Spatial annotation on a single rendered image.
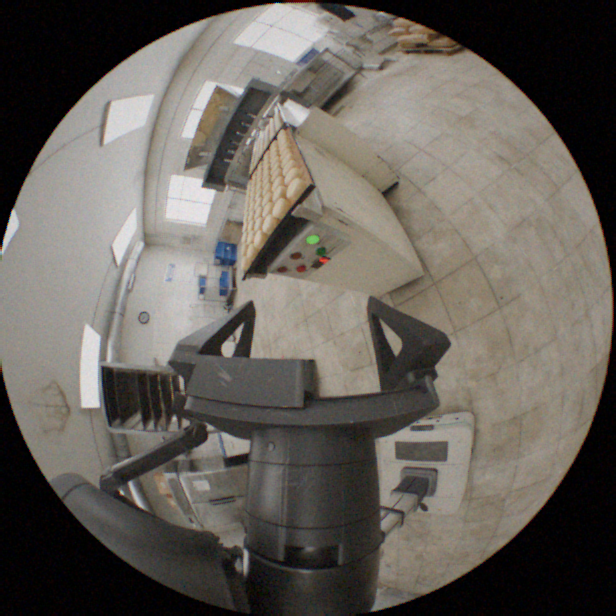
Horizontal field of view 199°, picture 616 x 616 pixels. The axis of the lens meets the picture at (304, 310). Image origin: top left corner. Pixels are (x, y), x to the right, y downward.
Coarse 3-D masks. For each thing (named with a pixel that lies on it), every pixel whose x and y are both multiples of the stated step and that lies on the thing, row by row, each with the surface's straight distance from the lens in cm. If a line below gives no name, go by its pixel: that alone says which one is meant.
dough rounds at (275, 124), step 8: (280, 112) 156; (272, 120) 151; (280, 120) 118; (272, 128) 123; (264, 136) 143; (272, 136) 106; (256, 144) 162; (264, 144) 115; (256, 152) 131; (256, 160) 113
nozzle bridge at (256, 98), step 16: (256, 80) 103; (240, 96) 103; (256, 96) 111; (272, 96) 106; (288, 96) 113; (256, 112) 112; (224, 128) 107; (240, 128) 114; (224, 144) 118; (240, 144) 112; (208, 176) 128; (224, 176) 127; (240, 176) 140
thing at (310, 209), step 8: (312, 192) 48; (312, 200) 44; (296, 208) 39; (304, 208) 39; (312, 208) 41; (320, 208) 44; (296, 216) 40; (304, 216) 41; (312, 216) 42; (320, 216) 42
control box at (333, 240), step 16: (320, 224) 47; (304, 240) 47; (320, 240) 48; (336, 240) 50; (288, 256) 52; (304, 256) 53; (320, 256) 55; (272, 272) 59; (288, 272) 60; (304, 272) 61
